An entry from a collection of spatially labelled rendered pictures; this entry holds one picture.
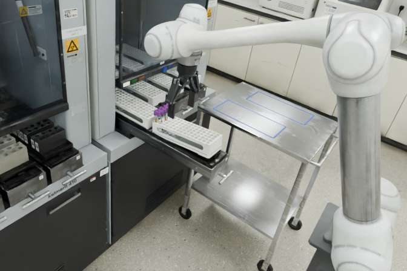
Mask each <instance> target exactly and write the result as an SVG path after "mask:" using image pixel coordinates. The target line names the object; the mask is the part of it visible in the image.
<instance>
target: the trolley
mask: <svg viewBox="0 0 407 271"><path fill-rule="evenodd" d="M197 109H198V110H197V118H196V125H199V126H202V119H203V115H204V113H206V114H208V115H209V116H211V117H214V118H215V119H217V120H220V121H221V122H223V123H226V124H227V125H230V126H231V130H230V135H229V139H228V144H227V149H226V153H227V154H228V155H229V154H230V151H231V147H232V143H233V138H234V133H235V130H236V129H238V130H239V131H242V132H244V133H245V134H248V135H249V136H251V137H254V138H255V139H258V140H260V141H261V142H264V143H266V144H267V145H270V146H272V147H273V148H276V149H277V150H279V151H281V152H283V153H285V154H287V155H289V156H291V157H293V158H295V159H297V160H299V161H301V162H302V164H301V166H300V169H299V171H298V174H297V177H296V180H295V182H294V185H293V188H292V190H290V189H288V188H286V187H284V186H282V185H281V184H279V183H277V182H275V181H274V180H272V179H270V178H268V177H266V176H264V175H263V174H261V173H259V172H257V171H255V170H253V169H252V168H250V167H248V166H247V165H245V164H243V163H241V162H239V161H237V160H235V159H234V158H232V157H230V155H229V157H228V163H227V167H226V168H225V169H224V170H223V171H222V172H221V173H223V174H225V175H227V173H229V172H230V171H231V170H232V171H233V173H232V174H231V175H230V176H229V177H228V178H227V179H226V180H225V181H224V182H223V183H222V184H221V185H219V184H218V182H220V181H221V179H223V177H221V176H219V175H218V176H217V177H215V178H214V179H213V180H212V181H211V182H210V183H209V180H210V179H208V178H206V177H204V176H201V177H200V178H198V179H197V180H196V181H195V182H194V183H193V184H192V182H193V175H194V170H192V169H191V168H189V170H188V177H187V185H186V190H185V197H184V205H182V206H181V207H180V208H179V214H180V215H181V217H182V218H184V219H186V220H187V219H189V218H190V217H191V211H190V205H189V200H190V193H191V189H194V190H195V191H196V192H198V193H200V194H201V195H203V196H204V197H206V198H207V199H209V200H210V201H212V202H213V203H215V204H217V205H218V206H220V207H221V208H223V209H225V210H226V211H227V212H229V213H231V214H232V215H234V216H235V217H237V218H238V219H240V220H242V221H243V222H244V223H246V224H247V225H249V226H251V227H252V228H254V229H255V230H257V231H258V232H260V233H262V234H263V235H265V236H266V237H268V238H269V239H271V240H272V242H271V245H270V248H269V251H268V253H267V255H266V258H265V260H260V261H259V262H258V263H257V268H258V270H259V271H273V267H272V265H271V264H270V263H271V258H272V256H273V253H274V250H275V248H276V246H277V243H278V240H279V238H280V235H281V233H282V230H283V228H284V227H285V225H286V224H287V223H288V225H289V227H290V228H292V229H294V230H300V228H301V227H302V222H301V221H300V216H301V213H302V211H303V208H304V207H305V204H306V201H307V199H308V197H309V194H310V192H311V190H312V188H313V185H314V182H315V180H316V178H317V175H318V173H319V171H320V168H321V166H322V163H323V162H324V160H325V159H326V158H327V156H328V155H329V153H330V152H331V151H332V150H333V148H334V147H335V146H336V144H337V143H338V141H339V136H338V135H336V134H335V133H336V131H337V128H338V122H336V121H334V120H331V119H329V118H327V117H325V116H322V115H320V114H317V113H315V112H313V111H310V110H308V109H306V108H303V107H301V106H298V105H296V104H294V103H291V102H289V101H287V100H285V99H282V98H280V97H277V96H275V95H273V94H270V93H268V92H266V91H263V90H261V89H258V88H256V87H254V86H252V85H249V84H247V83H245V82H241V83H239V84H238V85H236V86H234V87H232V88H230V89H228V90H226V91H224V92H223V93H221V94H219V95H217V96H216V97H214V98H212V99H210V100H208V101H206V102H204V103H202V104H201V105H199V106H197ZM333 138H336V139H337V140H336V141H335V142H334V144H333V145H332V147H330V145H331V142H332V140H333ZM323 145H324V147H323V150H322V153H321V155H320V157H319V160H318V162H317V163H316V162H314V161H312V159H313V158H314V156H315V155H316V154H317V153H318V152H319V150H320V149H321V148H322V146H323ZM329 147H330V149H329ZM309 163H310V164H312V165H314V166H315V170H314V172H313V174H312V177H311V179H310V181H309V184H308V187H307V189H306V191H305V194H304V196H303V197H302V196H301V195H299V194H297V192H298V190H299V187H300V184H301V182H302V180H303V177H304V175H305V172H306V169H307V167H308V164H309ZM298 207H299V208H298ZM297 208H298V211H297V213H296V216H295V217H292V216H293V214H294V213H295V211H296V210H297Z"/></svg>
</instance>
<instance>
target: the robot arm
mask: <svg viewBox="0 0 407 271"><path fill-rule="evenodd" d="M207 25H208V18H207V10H206V9H205V8H204V7H202V6H201V5H199V4H185V5H184V7H183V8H182V10H181V12H180V14H179V18H177V19H176V20H175V21H170V22H165V23H162V24H159V25H157V26H155V27H153V28H152V29H151V30H149V31H148V33H147V34H146V35H145V38H144V47H145V50H146V52H147V53H148V55H149V56H150V57H152V58H154V59H157V60H167V59H176V60H177V72H178V73H179V75H178V77H177V78H173V80H172V83H171V86H170V89H169V92H168V94H167V97H166V99H165V102H166V103H168V115H167V116H168V117H170V118H172V119H174V115H175V110H176V103H175V101H176V99H177V97H178V96H179V94H180V92H181V90H182V89H184V87H185V86H186V85H189V87H190V89H191V90H190V91H189V96H188V103H187V105H188V106H190V107H192V108H194V102H195V98H196V93H198V92H199V91H198V90H199V89H200V85H199V78H198V74H199V72H198V71H197V65H198V64H199V63H200V56H201V52H202V50H211V49H218V48H230V47H243V46H250V45H262V44H276V43H292V44H301V45H307V46H312V47H317V48H322V49H323V51H322V59H323V64H324V67H325V70H326V74H327V78H328V82H329V86H330V88H331V90H332V91H333V93H334V94H336V95H337V116H338V129H339V152H340V176H341V188H342V206H341V207H339V208H338V209H337V210H336V211H335V213H334V218H333V222H332V223H331V225H330V227H329V230H328V231H327V233H325V234H324V236H323V240H324V241H325V242H326V243H330V244H332V251H331V260H332V262H333V266H334V269H335V271H390V270H391V263H392V251H393V240H392V233H393V230H394V226H395V222H396V220H397V216H398V213H399V210H400V208H401V199H400V194H399V191H398V190H397V188H396V187H395V186H394V185H393V184H392V183H391V182H390V181H388V180H386V179H384V178H381V150H380V92H382V91H383V89H384V87H385V86H386V84H387V81H388V72H389V62H390V57H391V50H393V49H396V48H398V47H399V45H400V44H402V42H403V40H404V37H405V22H404V21H403V20H402V19H401V18H400V17H398V16H395V15H392V14H389V13H385V12H374V11H358V12H347V13H339V14H333V15H326V16H320V17H317V18H311V19H304V20H299V21H289V22H278V23H272V24H262V25H253V26H248V27H239V28H231V29H226V30H216V31H207ZM179 84H180V85H181V86H180V85H179Z"/></svg>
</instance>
